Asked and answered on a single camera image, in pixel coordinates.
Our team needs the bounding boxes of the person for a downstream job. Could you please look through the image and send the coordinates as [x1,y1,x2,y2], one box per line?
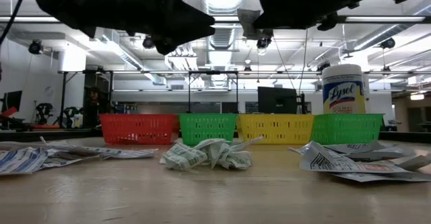
[82,86,111,128]

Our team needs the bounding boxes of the black print white packet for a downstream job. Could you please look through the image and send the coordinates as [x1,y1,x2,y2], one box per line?
[237,8,263,40]

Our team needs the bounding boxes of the black hanging cable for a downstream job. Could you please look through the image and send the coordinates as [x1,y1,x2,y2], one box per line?
[0,0,31,46]

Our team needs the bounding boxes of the green plastic basket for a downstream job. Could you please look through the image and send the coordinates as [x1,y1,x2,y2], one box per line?
[177,113,239,147]
[310,113,384,145]

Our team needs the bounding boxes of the red distant object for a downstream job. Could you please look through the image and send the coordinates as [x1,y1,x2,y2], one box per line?
[0,106,22,121]

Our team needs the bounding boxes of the black overhead camera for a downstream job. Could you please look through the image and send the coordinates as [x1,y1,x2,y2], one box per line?
[255,32,273,49]

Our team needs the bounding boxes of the black mounted camera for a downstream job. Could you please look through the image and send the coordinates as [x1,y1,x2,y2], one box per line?
[28,39,44,55]
[379,37,397,50]

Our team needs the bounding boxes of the yellow plastic basket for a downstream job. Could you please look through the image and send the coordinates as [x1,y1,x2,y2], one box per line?
[236,113,316,145]

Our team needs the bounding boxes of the black overhead beam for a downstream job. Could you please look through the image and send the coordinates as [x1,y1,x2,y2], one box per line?
[0,14,431,24]

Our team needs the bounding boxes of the red plastic basket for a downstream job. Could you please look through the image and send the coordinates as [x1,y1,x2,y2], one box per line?
[98,113,179,146]

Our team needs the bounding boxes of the yellow Lysol wipes canister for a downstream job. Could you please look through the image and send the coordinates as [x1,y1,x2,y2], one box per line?
[321,63,366,115]

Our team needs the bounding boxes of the black aluminium table frame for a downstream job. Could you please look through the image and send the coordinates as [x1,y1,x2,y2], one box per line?
[0,128,431,144]

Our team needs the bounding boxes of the dark distant monitor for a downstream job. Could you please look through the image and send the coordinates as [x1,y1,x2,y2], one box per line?
[0,89,23,114]

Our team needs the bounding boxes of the black monitor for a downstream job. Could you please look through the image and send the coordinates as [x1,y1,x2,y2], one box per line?
[257,86,298,114]

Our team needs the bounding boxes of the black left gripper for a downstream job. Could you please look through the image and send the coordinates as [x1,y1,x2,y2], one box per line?
[127,0,216,55]

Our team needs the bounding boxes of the blue striped bandage packet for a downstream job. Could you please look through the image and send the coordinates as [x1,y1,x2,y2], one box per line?
[39,136,102,170]
[0,146,50,176]
[97,147,159,160]

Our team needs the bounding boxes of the black distant workstation frame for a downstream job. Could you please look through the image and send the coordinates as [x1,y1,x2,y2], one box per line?
[57,69,240,114]

